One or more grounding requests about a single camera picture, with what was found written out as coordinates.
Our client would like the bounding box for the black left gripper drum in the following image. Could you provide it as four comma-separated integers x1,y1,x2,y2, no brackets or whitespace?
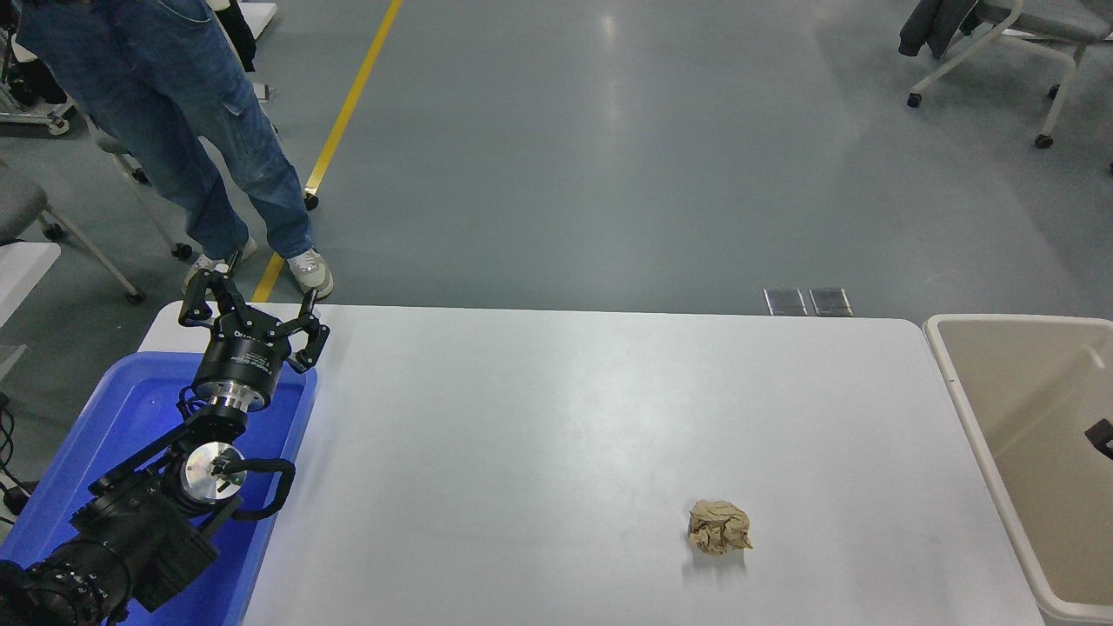
191,313,293,397

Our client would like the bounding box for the large pale plastic bin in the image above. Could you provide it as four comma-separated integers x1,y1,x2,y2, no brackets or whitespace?
923,314,1113,626

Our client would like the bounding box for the blue plastic tray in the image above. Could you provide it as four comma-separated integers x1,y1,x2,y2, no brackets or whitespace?
0,350,320,626

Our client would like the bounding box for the white side table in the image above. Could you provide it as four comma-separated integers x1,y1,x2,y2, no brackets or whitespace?
0,242,63,380

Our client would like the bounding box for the person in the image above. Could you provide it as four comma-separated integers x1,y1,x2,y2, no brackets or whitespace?
12,0,336,299

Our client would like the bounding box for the grey chair with castors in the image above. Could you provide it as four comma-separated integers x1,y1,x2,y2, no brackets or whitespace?
0,161,147,305

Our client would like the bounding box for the black hanging garment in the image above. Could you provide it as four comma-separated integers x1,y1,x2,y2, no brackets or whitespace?
213,0,258,73

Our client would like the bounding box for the white board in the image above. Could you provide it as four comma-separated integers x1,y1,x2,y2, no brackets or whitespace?
239,0,279,41

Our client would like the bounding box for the white wheeled cart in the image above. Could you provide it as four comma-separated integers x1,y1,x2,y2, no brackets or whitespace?
0,26,77,137

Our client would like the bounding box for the crumpled tan paper ball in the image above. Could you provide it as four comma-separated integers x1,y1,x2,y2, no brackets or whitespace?
688,499,754,557

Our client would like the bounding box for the dark jacket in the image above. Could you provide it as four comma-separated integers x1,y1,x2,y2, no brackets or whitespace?
898,0,980,59

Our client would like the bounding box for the black floor cable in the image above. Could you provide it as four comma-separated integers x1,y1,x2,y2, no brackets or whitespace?
0,393,27,488

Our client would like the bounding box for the grey chair with white frame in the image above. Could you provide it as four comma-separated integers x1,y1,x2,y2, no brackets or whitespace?
907,0,1113,150

